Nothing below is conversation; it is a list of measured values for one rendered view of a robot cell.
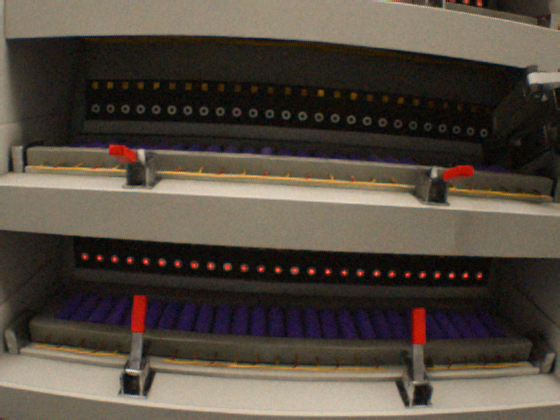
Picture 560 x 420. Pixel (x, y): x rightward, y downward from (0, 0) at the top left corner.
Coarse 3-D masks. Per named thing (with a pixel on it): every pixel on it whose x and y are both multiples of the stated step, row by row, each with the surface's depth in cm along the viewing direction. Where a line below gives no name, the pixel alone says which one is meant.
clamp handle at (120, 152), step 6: (114, 150) 32; (120, 150) 32; (126, 150) 32; (138, 150) 38; (144, 150) 38; (114, 156) 32; (120, 156) 32; (126, 156) 33; (132, 156) 34; (138, 156) 38; (144, 156) 38; (126, 162) 35; (132, 162) 35; (138, 162) 36; (144, 162) 38
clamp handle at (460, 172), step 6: (432, 168) 39; (438, 168) 39; (456, 168) 33; (462, 168) 33; (468, 168) 33; (432, 174) 39; (438, 174) 39; (444, 174) 36; (450, 174) 35; (456, 174) 33; (462, 174) 33; (468, 174) 33; (432, 180) 39; (438, 180) 38; (444, 180) 36; (450, 180) 36; (456, 180) 35
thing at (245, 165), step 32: (32, 160) 42; (64, 160) 42; (96, 160) 42; (160, 160) 42; (192, 160) 42; (224, 160) 42; (256, 160) 42; (288, 160) 42; (320, 160) 43; (352, 160) 44; (480, 192) 42; (512, 192) 44; (544, 192) 44
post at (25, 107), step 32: (0, 0) 37; (0, 32) 38; (0, 64) 38; (32, 64) 45; (64, 64) 53; (0, 96) 39; (32, 96) 46; (64, 96) 54; (64, 128) 55; (0, 256) 41; (32, 256) 48; (0, 288) 41
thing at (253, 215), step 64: (0, 128) 39; (128, 128) 54; (192, 128) 55; (256, 128) 55; (0, 192) 37; (64, 192) 37; (128, 192) 37; (192, 192) 38; (256, 192) 39; (320, 192) 41; (384, 192) 42; (512, 256) 40
